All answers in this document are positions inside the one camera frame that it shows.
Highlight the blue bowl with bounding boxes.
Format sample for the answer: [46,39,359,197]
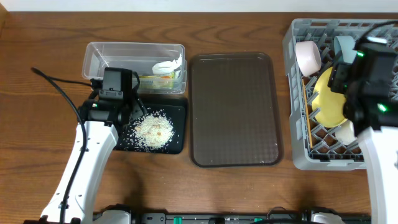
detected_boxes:
[333,35,357,63]

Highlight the white tissue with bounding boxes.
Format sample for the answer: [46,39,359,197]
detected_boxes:
[152,54,182,75]

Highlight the yellow plate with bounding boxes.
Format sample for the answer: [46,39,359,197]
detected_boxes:
[312,67,346,128]

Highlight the pink bowl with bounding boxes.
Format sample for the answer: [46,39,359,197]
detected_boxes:
[295,41,322,77]

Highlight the clear plastic bin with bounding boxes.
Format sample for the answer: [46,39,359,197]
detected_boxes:
[82,42,187,94]

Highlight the wooden chopstick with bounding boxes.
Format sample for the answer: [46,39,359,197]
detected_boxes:
[302,80,311,136]
[303,83,313,149]

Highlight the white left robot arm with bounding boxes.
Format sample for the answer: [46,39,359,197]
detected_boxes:
[39,93,146,223]

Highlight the brown serving tray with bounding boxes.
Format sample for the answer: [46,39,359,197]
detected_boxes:
[189,52,284,168]

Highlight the pandan cake wrapper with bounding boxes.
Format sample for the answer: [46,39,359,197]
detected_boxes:
[140,73,178,90]

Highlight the grey dishwasher rack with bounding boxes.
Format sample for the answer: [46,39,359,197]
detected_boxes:
[282,17,398,171]

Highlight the rice leftovers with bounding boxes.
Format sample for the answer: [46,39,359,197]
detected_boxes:
[123,110,175,151]

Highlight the black tray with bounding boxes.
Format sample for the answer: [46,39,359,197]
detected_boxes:
[115,97,187,154]

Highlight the white green cup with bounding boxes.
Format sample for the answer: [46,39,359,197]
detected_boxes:
[335,120,357,146]

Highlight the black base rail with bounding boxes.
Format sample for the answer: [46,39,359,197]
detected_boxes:
[93,205,374,224]

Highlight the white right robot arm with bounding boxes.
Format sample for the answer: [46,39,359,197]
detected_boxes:
[328,37,397,223]

